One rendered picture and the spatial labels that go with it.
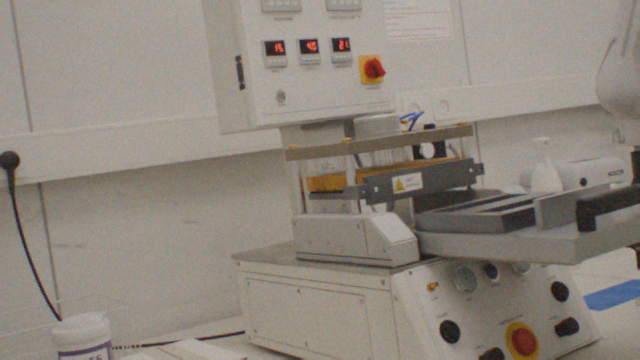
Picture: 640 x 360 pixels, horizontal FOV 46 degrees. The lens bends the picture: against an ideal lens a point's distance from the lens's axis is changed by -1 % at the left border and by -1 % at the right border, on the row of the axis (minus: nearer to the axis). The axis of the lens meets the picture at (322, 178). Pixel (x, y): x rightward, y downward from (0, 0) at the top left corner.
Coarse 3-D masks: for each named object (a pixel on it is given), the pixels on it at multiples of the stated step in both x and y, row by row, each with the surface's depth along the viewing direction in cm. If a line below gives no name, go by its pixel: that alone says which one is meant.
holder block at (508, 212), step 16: (528, 192) 116; (544, 192) 113; (560, 192) 110; (448, 208) 110; (464, 208) 112; (480, 208) 105; (496, 208) 104; (512, 208) 106; (528, 208) 98; (416, 224) 109; (432, 224) 106; (448, 224) 103; (464, 224) 101; (480, 224) 98; (496, 224) 96; (512, 224) 96; (528, 224) 98
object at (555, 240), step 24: (576, 192) 97; (600, 192) 100; (552, 216) 95; (600, 216) 99; (624, 216) 96; (432, 240) 105; (456, 240) 101; (480, 240) 97; (504, 240) 94; (528, 240) 91; (552, 240) 88; (576, 240) 86; (600, 240) 89; (624, 240) 91; (552, 264) 91; (576, 264) 89
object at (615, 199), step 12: (612, 192) 91; (624, 192) 92; (636, 192) 93; (576, 204) 89; (588, 204) 88; (600, 204) 89; (612, 204) 90; (624, 204) 92; (636, 204) 93; (576, 216) 89; (588, 216) 88; (588, 228) 88
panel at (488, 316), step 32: (416, 288) 104; (448, 288) 107; (480, 288) 110; (512, 288) 113; (544, 288) 116; (448, 320) 104; (480, 320) 107; (512, 320) 110; (544, 320) 113; (448, 352) 102; (480, 352) 104; (512, 352) 107; (544, 352) 110
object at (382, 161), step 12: (372, 156) 128; (384, 156) 127; (360, 168) 132; (372, 168) 127; (384, 168) 121; (396, 168) 119; (312, 180) 128; (324, 180) 125; (336, 180) 123; (360, 180) 117; (312, 192) 129; (324, 192) 126; (336, 192) 124
